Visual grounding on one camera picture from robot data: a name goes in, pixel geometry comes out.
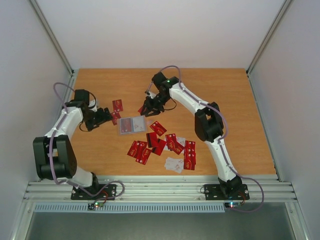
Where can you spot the dark red magstripe card centre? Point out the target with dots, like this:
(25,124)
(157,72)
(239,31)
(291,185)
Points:
(156,144)

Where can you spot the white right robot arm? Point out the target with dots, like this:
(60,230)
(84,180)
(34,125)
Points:
(208,126)

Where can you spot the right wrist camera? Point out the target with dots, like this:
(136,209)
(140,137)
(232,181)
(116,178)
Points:
(150,94)

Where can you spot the dark red magstripe card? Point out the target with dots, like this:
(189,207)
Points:
(156,144)
(125,125)

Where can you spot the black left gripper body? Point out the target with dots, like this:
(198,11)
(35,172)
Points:
(93,118)

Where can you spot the white card front right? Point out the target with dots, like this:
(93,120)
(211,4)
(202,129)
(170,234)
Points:
(173,164)

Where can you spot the red VIP card left pile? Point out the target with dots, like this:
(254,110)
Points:
(136,149)

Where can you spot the red card stack right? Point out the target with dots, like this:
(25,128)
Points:
(189,161)

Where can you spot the grey slotted cable duct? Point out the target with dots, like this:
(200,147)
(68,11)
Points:
(129,208)

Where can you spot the pink leather card holder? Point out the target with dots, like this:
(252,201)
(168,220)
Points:
(118,127)

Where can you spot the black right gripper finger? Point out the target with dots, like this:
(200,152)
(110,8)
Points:
(154,111)
(147,107)

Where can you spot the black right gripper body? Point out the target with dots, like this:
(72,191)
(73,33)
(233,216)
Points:
(152,104)

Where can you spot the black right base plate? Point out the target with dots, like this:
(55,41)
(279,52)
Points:
(213,192)

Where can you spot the dark red magstripe card front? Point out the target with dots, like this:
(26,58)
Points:
(125,125)

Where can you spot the red VIP card top pile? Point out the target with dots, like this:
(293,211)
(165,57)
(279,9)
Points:
(158,128)

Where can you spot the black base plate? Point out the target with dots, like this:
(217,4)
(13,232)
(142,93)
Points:
(78,194)
(213,192)

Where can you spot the red VIP card under pile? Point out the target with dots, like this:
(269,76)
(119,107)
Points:
(143,156)

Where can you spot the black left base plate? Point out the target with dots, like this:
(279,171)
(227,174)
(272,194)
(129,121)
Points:
(78,194)

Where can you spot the white card pile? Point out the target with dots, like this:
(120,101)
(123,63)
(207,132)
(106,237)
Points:
(139,124)

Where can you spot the red card below far left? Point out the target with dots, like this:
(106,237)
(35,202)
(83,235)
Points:
(115,117)

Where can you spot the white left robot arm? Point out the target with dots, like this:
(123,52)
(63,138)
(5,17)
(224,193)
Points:
(53,153)

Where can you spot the red VIP card centre right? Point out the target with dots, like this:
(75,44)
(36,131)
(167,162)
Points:
(173,144)

